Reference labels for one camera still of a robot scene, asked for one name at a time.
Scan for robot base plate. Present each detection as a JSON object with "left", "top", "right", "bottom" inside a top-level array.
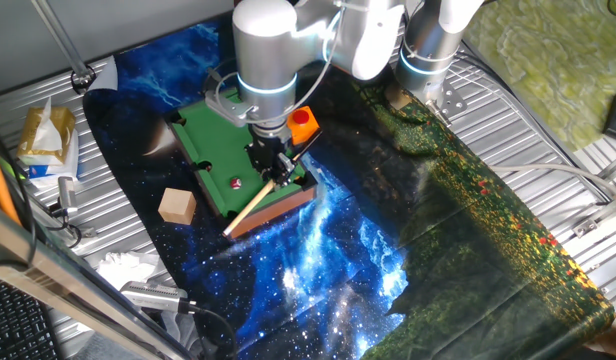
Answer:
[{"left": 425, "top": 79, "right": 468, "bottom": 126}]

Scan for black keyboard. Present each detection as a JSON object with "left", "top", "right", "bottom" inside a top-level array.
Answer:
[{"left": 0, "top": 274, "right": 62, "bottom": 360}]

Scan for yellow tissue box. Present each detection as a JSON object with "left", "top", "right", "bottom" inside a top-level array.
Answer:
[{"left": 16, "top": 97, "right": 77, "bottom": 167}]

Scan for aluminium frame beam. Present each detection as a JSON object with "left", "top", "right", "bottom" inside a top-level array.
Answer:
[{"left": 0, "top": 199, "right": 194, "bottom": 360}]

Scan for galaxy and forest printed cloth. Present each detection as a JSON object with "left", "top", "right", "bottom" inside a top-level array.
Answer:
[{"left": 81, "top": 4, "right": 616, "bottom": 360}]

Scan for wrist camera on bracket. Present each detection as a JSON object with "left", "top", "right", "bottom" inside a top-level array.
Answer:
[{"left": 203, "top": 67, "right": 255, "bottom": 127}]

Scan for green mossy mat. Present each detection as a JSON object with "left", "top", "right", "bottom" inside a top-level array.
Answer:
[{"left": 460, "top": 0, "right": 616, "bottom": 154}]

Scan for aluminium bracket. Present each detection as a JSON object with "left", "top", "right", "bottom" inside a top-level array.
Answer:
[{"left": 570, "top": 149, "right": 616, "bottom": 239}]

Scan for metal stand pole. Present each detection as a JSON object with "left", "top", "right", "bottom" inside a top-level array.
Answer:
[{"left": 30, "top": 0, "right": 97, "bottom": 96}]

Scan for crumpled white tissue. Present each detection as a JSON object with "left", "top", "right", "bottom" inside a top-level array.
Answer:
[{"left": 95, "top": 251, "right": 162, "bottom": 292}]

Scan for orange box with red button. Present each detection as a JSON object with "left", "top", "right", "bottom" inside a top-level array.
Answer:
[{"left": 286, "top": 105, "right": 322, "bottom": 147}]

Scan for wooden pool cue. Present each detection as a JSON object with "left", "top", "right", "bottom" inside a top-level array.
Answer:
[{"left": 222, "top": 130, "right": 323, "bottom": 239}]

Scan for wooden cube block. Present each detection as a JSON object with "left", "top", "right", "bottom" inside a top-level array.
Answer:
[{"left": 157, "top": 187, "right": 198, "bottom": 226}]

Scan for black camera cable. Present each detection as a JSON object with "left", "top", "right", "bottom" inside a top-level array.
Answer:
[{"left": 187, "top": 299, "right": 239, "bottom": 360}]

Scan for mini green pool table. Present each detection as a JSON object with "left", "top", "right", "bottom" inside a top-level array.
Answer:
[{"left": 163, "top": 89, "right": 318, "bottom": 240}]

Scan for long silver camera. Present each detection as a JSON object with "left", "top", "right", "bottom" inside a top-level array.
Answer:
[{"left": 119, "top": 280, "right": 199, "bottom": 315}]

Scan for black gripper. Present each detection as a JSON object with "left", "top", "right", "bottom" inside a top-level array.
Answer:
[{"left": 245, "top": 133, "right": 298, "bottom": 185}]

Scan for grey cable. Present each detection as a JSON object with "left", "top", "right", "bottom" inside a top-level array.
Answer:
[{"left": 487, "top": 162, "right": 616, "bottom": 201}]

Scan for yellow white package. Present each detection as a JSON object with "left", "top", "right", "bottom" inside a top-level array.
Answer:
[{"left": 26, "top": 128, "right": 82, "bottom": 190}]

